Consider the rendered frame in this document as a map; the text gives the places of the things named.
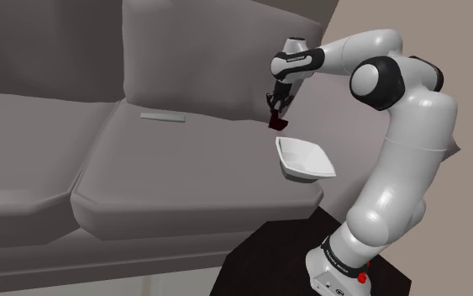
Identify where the dark red small block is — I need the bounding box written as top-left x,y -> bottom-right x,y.
267,111 -> 290,132

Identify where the white square bowl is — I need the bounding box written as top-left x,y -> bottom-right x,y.
275,136 -> 338,184

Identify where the grey flat remote control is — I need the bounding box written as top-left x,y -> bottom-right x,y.
139,112 -> 187,124

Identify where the grey sofa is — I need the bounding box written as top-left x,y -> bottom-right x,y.
0,0 -> 340,296

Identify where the black robot stand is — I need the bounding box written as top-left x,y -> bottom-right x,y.
209,206 -> 413,296

